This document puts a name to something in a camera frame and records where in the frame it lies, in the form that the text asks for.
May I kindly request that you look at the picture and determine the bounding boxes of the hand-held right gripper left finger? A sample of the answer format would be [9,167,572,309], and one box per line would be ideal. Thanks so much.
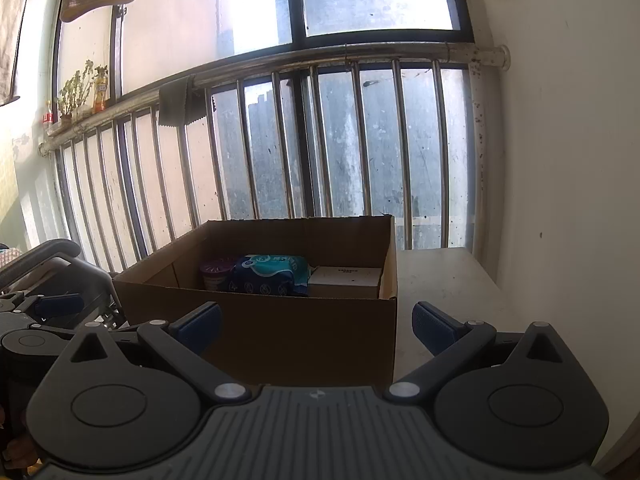
[57,301,253,404]

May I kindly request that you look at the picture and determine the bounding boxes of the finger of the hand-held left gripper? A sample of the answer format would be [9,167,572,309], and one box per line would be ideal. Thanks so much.
[0,292,85,319]

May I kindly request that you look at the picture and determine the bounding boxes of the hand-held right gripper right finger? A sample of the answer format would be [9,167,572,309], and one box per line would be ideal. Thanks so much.
[382,301,584,404]

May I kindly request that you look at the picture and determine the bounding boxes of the purple lid air freshener jar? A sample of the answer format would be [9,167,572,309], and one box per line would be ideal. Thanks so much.
[200,257,240,292]

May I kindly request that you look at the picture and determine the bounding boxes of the blue and white tissue pack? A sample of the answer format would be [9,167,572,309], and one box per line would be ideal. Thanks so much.
[227,253,313,297]

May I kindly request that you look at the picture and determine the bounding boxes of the cardboard box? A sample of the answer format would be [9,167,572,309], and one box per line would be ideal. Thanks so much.
[112,214,399,388]

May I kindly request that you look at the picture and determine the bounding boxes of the white carton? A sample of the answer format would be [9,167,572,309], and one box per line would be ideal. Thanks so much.
[307,265,383,300]

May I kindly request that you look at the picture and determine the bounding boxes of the wheelchair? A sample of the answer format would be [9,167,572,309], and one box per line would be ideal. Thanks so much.
[0,239,125,333]

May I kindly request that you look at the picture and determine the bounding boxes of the leafy ledge plants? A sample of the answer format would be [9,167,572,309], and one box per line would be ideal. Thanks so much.
[57,59,97,118]

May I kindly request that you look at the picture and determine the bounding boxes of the yellow bottle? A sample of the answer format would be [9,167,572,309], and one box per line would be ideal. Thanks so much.
[93,66,109,113]

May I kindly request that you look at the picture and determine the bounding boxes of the grey cloth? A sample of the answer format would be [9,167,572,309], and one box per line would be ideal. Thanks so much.
[157,76,206,128]

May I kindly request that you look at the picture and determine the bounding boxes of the grey hanging towel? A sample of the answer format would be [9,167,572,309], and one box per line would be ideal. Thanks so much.
[0,0,41,107]

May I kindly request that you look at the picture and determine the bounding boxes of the metal window railing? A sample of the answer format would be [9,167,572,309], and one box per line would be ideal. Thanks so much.
[39,42,511,273]

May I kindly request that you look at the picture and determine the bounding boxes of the dark window frame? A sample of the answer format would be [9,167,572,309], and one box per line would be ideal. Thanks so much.
[50,0,476,106]

